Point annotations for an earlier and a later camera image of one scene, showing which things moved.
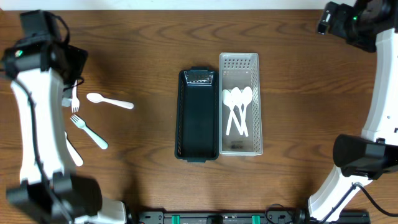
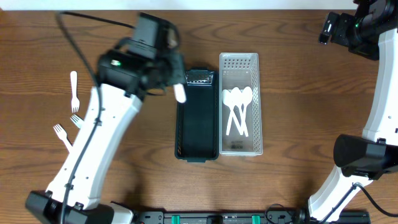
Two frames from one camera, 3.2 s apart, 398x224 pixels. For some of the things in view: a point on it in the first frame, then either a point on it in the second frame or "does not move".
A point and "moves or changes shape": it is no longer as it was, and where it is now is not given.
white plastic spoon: (247, 94) does not move
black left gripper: (73, 64) → (174, 70)
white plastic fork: (75, 102) does not move
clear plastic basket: (240, 70) does not move
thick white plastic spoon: (95, 98) moves or changes shape
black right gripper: (344, 28) → (346, 35)
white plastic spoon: (235, 98) does not move
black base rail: (240, 216) does not move
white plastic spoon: (227, 99) does not move
